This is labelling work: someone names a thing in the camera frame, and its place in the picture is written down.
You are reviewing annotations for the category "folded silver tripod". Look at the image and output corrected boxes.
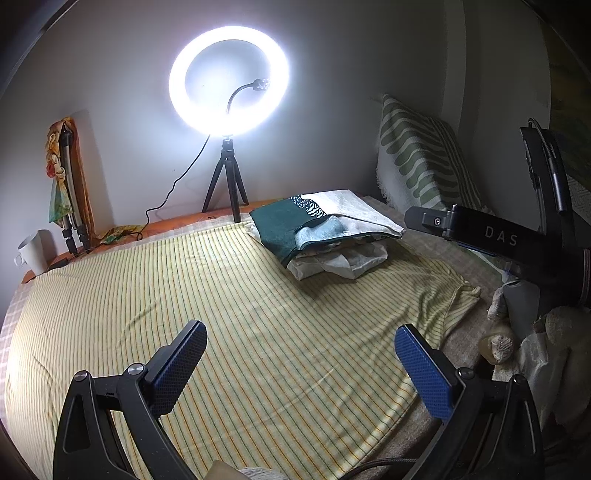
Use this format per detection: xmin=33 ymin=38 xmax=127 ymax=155
xmin=58 ymin=130 xmax=93 ymax=254

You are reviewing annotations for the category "yellow striped shirt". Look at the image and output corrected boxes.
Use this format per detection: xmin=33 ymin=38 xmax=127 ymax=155
xmin=4 ymin=219 xmax=482 ymax=480

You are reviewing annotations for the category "person's right hand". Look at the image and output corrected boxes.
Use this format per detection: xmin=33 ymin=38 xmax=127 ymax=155
xmin=479 ymin=287 xmax=591 ymax=428

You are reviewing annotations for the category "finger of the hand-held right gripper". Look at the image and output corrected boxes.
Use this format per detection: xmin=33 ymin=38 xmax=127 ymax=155
xmin=405 ymin=205 xmax=457 ymax=241

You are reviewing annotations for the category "white ring light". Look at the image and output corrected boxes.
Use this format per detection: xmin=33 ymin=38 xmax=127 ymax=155
xmin=168 ymin=25 xmax=291 ymax=137

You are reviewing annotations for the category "black ring light cable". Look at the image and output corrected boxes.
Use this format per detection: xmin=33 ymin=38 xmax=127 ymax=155
xmin=137 ymin=134 xmax=213 ymax=241

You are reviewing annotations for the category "white mug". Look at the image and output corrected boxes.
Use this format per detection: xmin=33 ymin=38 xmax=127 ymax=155
xmin=13 ymin=229 xmax=51 ymax=277

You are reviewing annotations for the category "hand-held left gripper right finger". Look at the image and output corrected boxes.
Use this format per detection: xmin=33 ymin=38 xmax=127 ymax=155
xmin=394 ymin=324 xmax=546 ymax=480

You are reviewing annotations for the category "green and white printed garment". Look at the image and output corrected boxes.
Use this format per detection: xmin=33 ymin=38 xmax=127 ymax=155
xmin=249 ymin=188 xmax=407 ymax=268

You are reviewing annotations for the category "checked beige blanket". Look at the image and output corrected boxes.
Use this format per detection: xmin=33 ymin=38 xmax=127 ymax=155
xmin=0 ymin=196 xmax=513 ymax=462

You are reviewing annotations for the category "green striped white pillow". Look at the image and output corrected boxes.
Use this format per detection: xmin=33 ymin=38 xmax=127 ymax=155
xmin=375 ymin=93 xmax=495 ymax=215

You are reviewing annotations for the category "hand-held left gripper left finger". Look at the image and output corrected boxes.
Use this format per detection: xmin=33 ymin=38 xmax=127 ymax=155
xmin=53 ymin=319 xmax=208 ymax=480

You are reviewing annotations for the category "white sheer cloth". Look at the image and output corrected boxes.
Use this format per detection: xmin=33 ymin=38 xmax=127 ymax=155
xmin=286 ymin=242 xmax=389 ymax=281

